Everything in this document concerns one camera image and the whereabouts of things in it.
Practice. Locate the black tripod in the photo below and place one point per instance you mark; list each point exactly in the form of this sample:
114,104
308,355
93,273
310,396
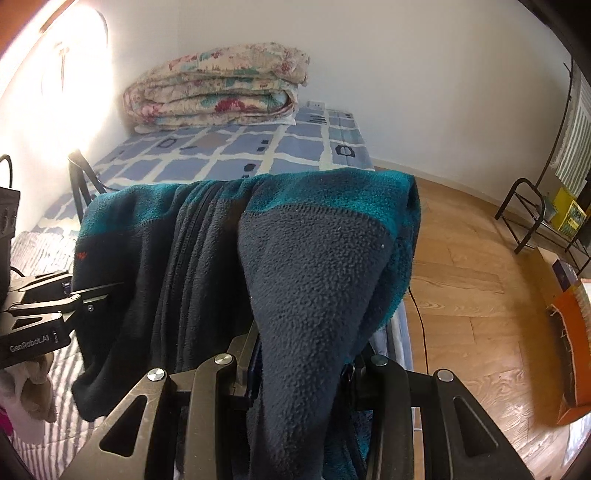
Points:
76,175

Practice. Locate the blue checked bed sheet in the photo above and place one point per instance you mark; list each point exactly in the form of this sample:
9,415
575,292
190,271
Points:
231,152

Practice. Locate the striped hanging towel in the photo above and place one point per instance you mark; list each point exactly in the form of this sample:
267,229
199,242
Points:
577,147

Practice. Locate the pink cloth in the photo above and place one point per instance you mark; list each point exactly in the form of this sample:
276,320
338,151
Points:
3,417

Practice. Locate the dark blue box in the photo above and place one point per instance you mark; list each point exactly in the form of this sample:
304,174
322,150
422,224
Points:
564,274

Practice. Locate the striped grey white blanket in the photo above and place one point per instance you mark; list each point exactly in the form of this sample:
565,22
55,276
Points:
51,443

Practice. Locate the black metal shoe rack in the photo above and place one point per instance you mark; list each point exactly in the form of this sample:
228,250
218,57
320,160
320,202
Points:
512,194

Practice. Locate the folded floral quilt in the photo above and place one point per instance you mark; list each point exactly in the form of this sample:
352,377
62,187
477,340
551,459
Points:
207,92

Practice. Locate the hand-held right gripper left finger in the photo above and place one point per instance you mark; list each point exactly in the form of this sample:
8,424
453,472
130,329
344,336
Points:
221,369

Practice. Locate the white wall socket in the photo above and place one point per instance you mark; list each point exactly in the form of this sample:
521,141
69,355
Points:
316,104

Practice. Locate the orange box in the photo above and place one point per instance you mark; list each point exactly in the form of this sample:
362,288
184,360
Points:
572,350

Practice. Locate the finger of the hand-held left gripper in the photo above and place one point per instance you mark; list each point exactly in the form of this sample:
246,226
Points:
55,310
46,286

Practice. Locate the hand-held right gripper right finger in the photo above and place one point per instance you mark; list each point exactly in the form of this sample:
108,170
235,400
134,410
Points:
378,383

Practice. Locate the teal plaid fleece jacket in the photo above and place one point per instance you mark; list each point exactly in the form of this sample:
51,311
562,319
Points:
300,277

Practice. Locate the yellow box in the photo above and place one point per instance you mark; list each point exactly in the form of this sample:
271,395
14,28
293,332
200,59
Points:
565,210

